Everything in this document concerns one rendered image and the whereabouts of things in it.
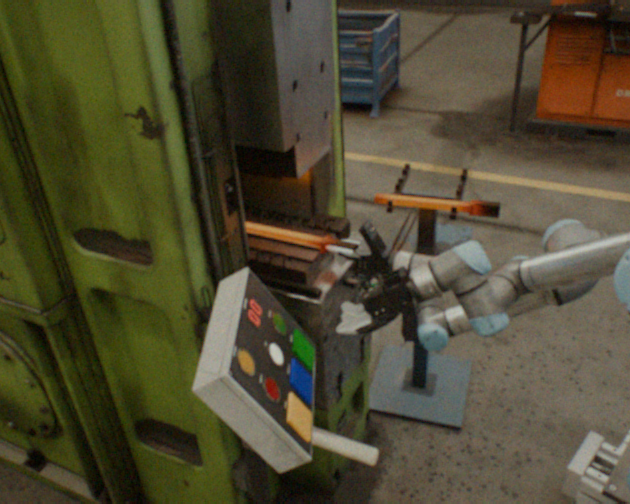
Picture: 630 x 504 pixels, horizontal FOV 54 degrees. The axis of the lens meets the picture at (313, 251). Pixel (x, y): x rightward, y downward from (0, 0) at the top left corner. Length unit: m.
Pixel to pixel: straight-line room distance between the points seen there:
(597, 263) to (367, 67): 4.29
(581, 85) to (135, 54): 4.14
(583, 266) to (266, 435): 0.69
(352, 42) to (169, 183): 4.11
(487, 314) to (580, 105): 3.93
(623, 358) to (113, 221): 2.28
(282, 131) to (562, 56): 3.75
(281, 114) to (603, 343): 2.10
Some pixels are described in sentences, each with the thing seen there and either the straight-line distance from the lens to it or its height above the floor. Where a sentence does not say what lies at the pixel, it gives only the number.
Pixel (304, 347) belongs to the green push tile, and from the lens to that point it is 1.44.
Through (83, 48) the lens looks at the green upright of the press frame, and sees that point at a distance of 1.49.
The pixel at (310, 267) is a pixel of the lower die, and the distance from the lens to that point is 1.76.
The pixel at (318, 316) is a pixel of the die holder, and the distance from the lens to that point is 1.77.
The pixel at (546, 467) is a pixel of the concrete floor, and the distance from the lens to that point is 2.58.
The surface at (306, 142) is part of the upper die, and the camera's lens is 1.61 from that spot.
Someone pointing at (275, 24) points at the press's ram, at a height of 1.66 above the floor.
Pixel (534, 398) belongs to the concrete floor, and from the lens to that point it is 2.80.
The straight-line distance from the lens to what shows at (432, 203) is 2.07.
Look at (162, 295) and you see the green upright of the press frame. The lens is 1.62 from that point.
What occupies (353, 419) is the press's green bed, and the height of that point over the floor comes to 0.16.
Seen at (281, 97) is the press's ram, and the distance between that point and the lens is 1.47.
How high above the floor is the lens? 1.98
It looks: 33 degrees down
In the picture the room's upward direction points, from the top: 4 degrees counter-clockwise
